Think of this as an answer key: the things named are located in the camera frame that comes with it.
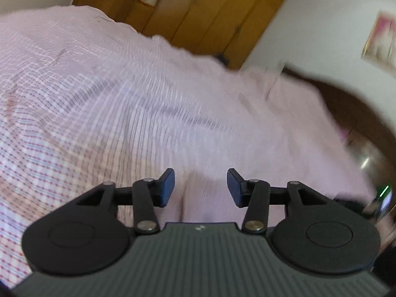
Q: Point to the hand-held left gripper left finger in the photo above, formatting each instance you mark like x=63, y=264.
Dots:
x=167, y=188

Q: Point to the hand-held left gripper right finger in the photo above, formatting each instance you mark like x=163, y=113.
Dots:
x=235, y=188

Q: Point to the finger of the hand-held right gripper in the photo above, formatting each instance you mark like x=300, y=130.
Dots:
x=351, y=205

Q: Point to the small magenta object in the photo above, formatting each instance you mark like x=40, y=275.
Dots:
x=343, y=133

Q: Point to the dark wooden headboard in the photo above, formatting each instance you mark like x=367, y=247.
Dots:
x=349, y=111

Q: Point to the pink checked bed sheet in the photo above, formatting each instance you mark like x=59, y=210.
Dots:
x=77, y=105

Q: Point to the wooden wardrobe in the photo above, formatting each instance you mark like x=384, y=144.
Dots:
x=198, y=12

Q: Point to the framed wall picture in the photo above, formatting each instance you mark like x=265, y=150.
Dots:
x=382, y=41

